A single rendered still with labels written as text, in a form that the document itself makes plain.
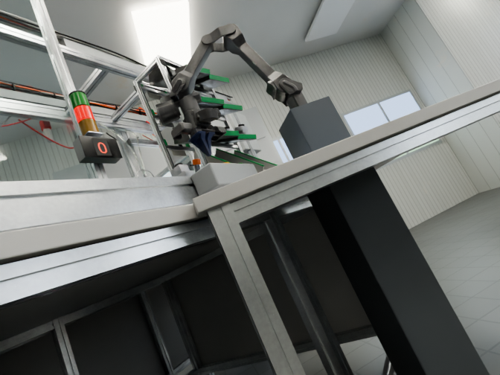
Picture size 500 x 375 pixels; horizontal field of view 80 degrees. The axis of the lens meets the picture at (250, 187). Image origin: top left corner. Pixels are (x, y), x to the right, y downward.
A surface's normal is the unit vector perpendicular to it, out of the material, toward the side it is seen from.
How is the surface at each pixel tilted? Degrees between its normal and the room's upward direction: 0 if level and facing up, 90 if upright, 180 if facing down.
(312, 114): 90
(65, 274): 90
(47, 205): 90
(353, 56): 90
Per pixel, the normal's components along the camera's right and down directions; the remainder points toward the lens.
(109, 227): 0.76, -0.45
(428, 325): 0.15, -0.27
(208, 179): -0.51, 0.05
